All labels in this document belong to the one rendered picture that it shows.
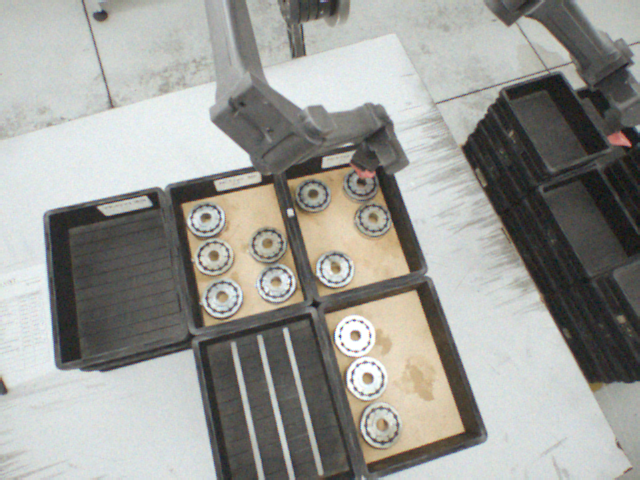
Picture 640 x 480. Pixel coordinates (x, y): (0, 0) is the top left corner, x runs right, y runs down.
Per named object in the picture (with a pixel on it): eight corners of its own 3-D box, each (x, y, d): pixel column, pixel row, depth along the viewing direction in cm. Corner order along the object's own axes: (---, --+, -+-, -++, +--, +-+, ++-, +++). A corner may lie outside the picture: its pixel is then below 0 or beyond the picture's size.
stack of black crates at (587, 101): (526, 125, 219) (551, 96, 197) (573, 109, 224) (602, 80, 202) (566, 191, 208) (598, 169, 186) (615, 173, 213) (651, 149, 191)
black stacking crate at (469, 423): (313, 312, 114) (316, 305, 104) (417, 285, 119) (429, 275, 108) (357, 471, 103) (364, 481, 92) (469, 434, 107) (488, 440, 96)
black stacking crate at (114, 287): (66, 228, 118) (43, 212, 107) (174, 204, 122) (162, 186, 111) (80, 373, 106) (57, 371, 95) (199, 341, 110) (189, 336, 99)
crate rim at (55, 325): (46, 214, 109) (41, 211, 106) (165, 188, 113) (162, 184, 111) (60, 372, 97) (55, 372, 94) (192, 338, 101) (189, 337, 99)
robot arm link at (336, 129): (299, 99, 53) (240, 147, 58) (324, 138, 54) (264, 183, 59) (381, 96, 91) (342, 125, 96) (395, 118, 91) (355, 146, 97)
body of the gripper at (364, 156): (394, 146, 108) (401, 130, 101) (371, 175, 105) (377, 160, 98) (373, 132, 109) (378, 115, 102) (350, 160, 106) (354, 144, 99)
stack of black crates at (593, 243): (498, 217, 201) (536, 186, 169) (550, 198, 206) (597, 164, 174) (540, 296, 190) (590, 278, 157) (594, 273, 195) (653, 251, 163)
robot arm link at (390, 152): (376, 100, 88) (343, 124, 92) (399, 146, 85) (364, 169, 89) (398, 116, 98) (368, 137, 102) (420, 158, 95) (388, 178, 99)
